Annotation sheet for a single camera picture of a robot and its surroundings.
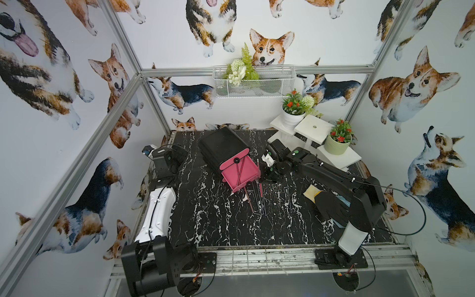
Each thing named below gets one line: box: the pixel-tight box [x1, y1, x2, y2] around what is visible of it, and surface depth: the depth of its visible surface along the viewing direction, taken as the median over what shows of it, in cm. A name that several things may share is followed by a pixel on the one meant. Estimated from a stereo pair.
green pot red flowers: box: [324, 118, 355, 156], surface depth 85 cm
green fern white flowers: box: [222, 42, 260, 87], surface depth 82 cm
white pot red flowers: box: [282, 88, 315, 130], surface depth 93 cm
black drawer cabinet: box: [197, 126, 251, 176], surface depth 92 cm
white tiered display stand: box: [267, 114, 363, 170], surface depth 93 cm
